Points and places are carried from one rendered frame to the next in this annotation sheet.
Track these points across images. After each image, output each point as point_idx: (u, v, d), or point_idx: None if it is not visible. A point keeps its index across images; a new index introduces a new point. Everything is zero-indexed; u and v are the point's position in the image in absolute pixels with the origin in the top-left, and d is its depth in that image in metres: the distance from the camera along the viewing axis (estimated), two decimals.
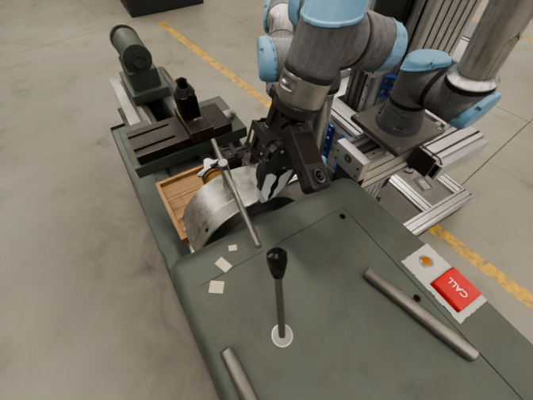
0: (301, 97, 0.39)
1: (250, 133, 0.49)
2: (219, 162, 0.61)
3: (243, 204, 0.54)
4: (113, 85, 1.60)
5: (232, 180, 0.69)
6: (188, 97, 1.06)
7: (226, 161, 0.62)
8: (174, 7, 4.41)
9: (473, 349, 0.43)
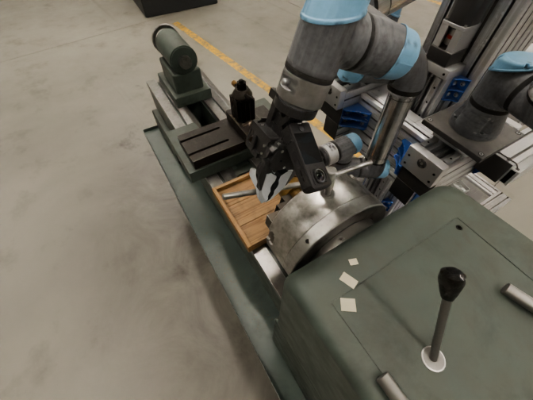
0: (301, 97, 0.39)
1: (250, 133, 0.49)
2: (331, 167, 0.58)
3: None
4: (151, 86, 1.57)
5: (333, 195, 0.65)
6: (248, 99, 1.03)
7: (335, 174, 0.58)
8: (188, 7, 4.38)
9: None
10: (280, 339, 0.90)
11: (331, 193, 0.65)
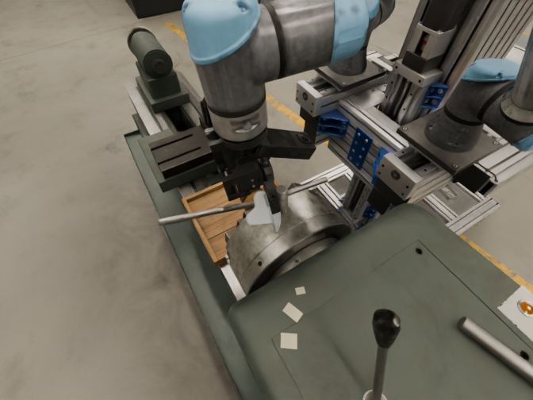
0: (265, 117, 0.35)
1: (228, 190, 0.43)
2: (281, 185, 0.54)
3: (220, 211, 0.52)
4: (128, 91, 1.53)
5: (289, 214, 0.60)
6: None
7: (286, 193, 0.54)
8: (181, 8, 4.34)
9: None
10: None
11: (288, 211, 0.61)
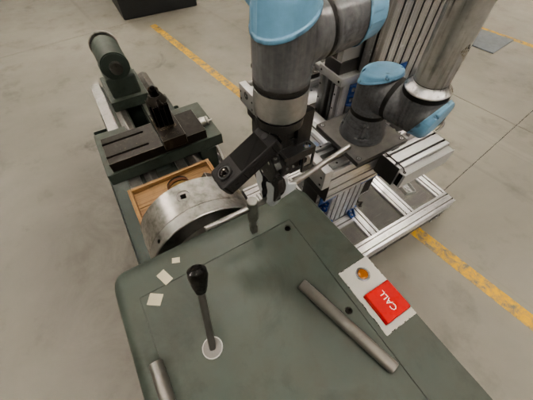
0: (253, 95, 0.38)
1: None
2: (252, 204, 0.52)
3: (304, 172, 0.56)
4: (93, 90, 1.62)
5: (187, 198, 0.69)
6: (159, 105, 1.07)
7: (247, 201, 0.53)
8: (166, 9, 4.42)
9: (393, 362, 0.44)
10: None
11: (187, 196, 0.69)
